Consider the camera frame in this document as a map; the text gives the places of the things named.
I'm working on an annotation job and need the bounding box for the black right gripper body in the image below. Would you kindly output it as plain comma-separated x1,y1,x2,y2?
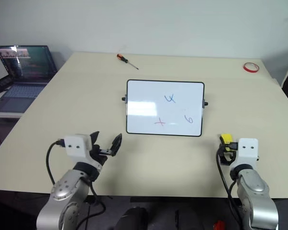
218,150,238,166

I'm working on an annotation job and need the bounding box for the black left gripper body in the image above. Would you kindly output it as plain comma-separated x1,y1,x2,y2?
89,143,112,166

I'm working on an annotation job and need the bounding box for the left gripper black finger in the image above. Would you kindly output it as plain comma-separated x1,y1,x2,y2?
89,131,101,148
110,133,123,157

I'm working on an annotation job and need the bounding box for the small black-framed whiteboard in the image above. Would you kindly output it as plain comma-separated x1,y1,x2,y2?
121,79,208,138

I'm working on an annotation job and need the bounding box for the dark rounded shape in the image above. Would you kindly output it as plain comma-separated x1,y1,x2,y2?
174,207,208,230
112,207,150,230

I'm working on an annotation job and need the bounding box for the red tape roll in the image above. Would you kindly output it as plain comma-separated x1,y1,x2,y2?
243,62,260,74

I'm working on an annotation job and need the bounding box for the open grey laptop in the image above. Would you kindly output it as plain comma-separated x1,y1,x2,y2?
0,45,59,114

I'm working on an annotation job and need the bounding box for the black box device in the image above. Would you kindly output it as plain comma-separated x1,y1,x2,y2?
0,74,14,93

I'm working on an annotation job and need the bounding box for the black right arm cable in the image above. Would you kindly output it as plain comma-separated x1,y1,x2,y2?
216,146,243,230

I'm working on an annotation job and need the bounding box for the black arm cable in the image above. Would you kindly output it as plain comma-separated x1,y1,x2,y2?
46,138,107,222
216,146,243,230

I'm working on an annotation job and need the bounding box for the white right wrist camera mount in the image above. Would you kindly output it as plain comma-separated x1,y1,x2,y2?
234,138,260,169

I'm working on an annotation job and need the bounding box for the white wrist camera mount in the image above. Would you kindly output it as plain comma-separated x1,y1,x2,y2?
63,134,103,169
234,138,260,169

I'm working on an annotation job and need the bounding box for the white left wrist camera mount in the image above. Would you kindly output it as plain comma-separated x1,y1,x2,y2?
63,134,103,169

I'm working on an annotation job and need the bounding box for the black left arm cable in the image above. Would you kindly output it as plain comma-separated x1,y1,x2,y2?
46,138,107,222

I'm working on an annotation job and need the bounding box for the orange black handled screwdriver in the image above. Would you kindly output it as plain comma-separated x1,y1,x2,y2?
116,53,140,70

